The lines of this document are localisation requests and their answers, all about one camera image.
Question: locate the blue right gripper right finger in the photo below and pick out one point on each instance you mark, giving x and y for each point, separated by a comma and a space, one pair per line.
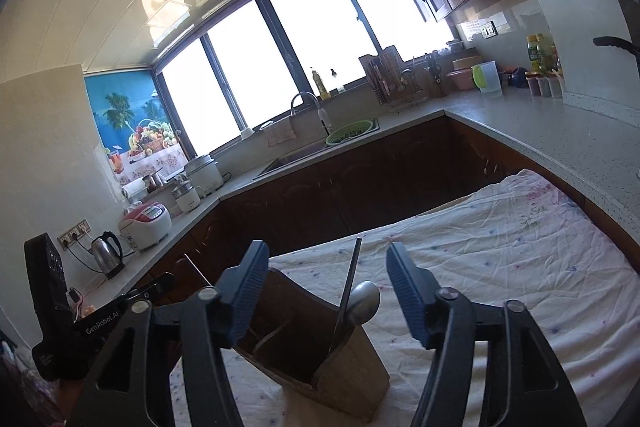
525, 383

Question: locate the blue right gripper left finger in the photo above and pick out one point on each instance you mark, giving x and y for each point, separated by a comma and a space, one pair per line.
128, 385

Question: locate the silver spoon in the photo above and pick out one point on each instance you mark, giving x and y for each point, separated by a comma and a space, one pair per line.
363, 303

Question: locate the long silver metal chopstick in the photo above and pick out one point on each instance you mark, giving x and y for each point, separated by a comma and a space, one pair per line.
346, 292

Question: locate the silver fork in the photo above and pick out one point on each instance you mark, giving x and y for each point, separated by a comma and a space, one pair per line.
265, 343

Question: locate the steel electric kettle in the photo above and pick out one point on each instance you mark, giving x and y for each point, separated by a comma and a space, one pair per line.
107, 251

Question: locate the white floral tablecloth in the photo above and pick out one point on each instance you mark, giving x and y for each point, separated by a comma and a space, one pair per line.
522, 239

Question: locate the white red rice cooker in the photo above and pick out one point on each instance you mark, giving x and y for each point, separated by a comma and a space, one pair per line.
145, 226

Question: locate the paper towel roll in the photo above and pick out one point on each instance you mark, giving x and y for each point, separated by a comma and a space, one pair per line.
134, 190

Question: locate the wooden utensil holder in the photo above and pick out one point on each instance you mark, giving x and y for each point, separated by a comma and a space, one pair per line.
349, 377

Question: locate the small white cooker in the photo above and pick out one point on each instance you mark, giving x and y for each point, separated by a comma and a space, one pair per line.
186, 196

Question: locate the large white rice cooker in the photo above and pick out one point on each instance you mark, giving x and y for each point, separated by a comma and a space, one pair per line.
204, 175

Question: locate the fruit poster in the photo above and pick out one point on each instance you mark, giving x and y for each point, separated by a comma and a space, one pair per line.
137, 135

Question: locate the lower wooden cabinets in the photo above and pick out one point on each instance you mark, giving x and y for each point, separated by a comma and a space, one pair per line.
377, 182

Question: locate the hanging dish cloth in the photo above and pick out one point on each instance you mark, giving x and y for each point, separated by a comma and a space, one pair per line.
280, 132

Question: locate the spice jar set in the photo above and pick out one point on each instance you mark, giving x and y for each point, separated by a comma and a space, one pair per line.
544, 86

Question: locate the green colander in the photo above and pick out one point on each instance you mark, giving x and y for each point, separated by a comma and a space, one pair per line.
348, 132

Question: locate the green lid white container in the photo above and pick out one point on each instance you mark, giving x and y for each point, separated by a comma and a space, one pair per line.
487, 79

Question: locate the pink basin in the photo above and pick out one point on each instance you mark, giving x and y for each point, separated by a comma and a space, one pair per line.
462, 79

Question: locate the dish drying rack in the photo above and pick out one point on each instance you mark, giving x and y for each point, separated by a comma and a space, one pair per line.
392, 80

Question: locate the oil bottles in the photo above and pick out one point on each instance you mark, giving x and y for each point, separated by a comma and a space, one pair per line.
541, 55

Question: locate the black wok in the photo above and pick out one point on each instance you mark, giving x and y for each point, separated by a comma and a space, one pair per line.
619, 43

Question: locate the yellow detergent bottle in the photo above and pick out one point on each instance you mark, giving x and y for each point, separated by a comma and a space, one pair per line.
324, 94

